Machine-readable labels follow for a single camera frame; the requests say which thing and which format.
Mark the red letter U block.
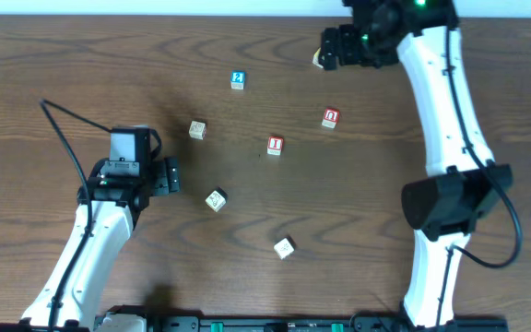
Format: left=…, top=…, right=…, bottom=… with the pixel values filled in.
left=322, top=108, right=340, bottom=129

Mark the plain wooden block upper left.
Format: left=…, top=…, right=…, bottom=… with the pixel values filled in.
left=188, top=121, right=207, bottom=140

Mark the blue number 2 block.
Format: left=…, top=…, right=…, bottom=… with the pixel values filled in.
left=230, top=71, right=246, bottom=90

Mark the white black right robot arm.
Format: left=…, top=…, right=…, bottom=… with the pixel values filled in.
left=313, top=0, right=513, bottom=331

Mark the red letter I block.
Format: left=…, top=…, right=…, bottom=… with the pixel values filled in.
left=266, top=136, right=284, bottom=156

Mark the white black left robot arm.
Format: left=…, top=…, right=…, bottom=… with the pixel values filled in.
left=0, top=157, right=181, bottom=331

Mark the plain wooden block lower centre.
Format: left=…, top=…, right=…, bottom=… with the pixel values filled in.
left=274, top=237, right=295, bottom=260

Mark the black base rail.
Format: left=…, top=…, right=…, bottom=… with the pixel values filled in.
left=94, top=304, right=510, bottom=332

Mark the yellow top wooden block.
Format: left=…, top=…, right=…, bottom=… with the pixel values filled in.
left=313, top=48, right=324, bottom=69

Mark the wooden block with black side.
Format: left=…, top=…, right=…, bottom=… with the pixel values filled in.
left=205, top=188, right=228, bottom=212

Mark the plain wooden block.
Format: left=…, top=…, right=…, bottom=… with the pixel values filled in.
left=188, top=121, right=207, bottom=140
left=274, top=237, right=295, bottom=260

